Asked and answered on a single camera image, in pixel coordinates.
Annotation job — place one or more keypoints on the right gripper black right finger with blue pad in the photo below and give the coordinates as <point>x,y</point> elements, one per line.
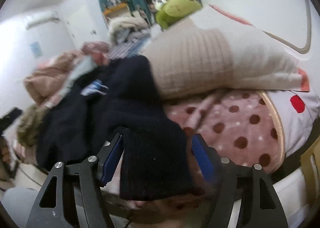
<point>260,205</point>

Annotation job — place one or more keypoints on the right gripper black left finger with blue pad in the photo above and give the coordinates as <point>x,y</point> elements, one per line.
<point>55,204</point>

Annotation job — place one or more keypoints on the dark navy knit sweater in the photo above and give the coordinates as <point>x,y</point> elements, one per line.
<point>120,98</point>

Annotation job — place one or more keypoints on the pile of clothes on chair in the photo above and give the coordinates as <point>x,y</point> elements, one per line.
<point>124,23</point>

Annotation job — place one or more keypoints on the olive fuzzy garment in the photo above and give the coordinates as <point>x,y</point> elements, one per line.
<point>29,126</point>

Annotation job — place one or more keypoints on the beige pink duvet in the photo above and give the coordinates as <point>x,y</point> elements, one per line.
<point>49,77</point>

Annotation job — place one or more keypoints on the pink polka dot blanket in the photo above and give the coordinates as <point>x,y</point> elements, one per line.
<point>247,126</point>

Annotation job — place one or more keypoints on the light blue folded garment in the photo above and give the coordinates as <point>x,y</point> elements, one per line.
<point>85,66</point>

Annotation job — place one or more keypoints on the white air conditioner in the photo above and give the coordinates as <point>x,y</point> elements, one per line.
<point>34,20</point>

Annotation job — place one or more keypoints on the red garment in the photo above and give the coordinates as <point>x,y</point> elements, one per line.
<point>98,51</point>

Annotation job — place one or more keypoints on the white door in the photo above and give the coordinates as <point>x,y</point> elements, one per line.
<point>81,27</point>

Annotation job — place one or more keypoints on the striped bed sheet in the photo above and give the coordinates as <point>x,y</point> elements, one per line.
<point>132,46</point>

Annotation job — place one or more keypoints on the yellow white cabinet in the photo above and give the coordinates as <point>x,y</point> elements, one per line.
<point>119,10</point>

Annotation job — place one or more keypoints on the beige striped pillow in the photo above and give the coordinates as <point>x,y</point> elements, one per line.
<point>188,60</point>

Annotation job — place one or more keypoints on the white bed headboard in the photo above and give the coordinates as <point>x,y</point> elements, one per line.
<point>293,23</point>

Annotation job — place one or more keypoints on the green plush toy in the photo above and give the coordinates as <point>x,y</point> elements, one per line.
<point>174,10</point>

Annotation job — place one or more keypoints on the blue wall poster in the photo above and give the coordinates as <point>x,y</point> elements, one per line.
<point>36,49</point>

